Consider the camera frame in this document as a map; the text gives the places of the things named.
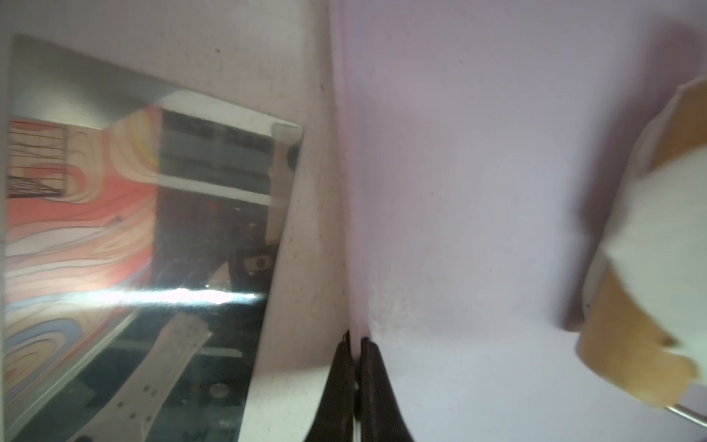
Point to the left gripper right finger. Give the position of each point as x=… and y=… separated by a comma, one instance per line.
x=380, y=416

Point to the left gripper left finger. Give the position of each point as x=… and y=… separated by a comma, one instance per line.
x=334, y=419

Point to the wooden dough roller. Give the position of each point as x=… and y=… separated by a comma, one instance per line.
x=618, y=341

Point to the purple cutting board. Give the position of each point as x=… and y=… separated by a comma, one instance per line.
x=482, y=145

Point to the white dough piece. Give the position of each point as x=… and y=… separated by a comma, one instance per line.
x=658, y=251

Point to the metal scraper wooden handle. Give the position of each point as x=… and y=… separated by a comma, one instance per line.
x=143, y=223

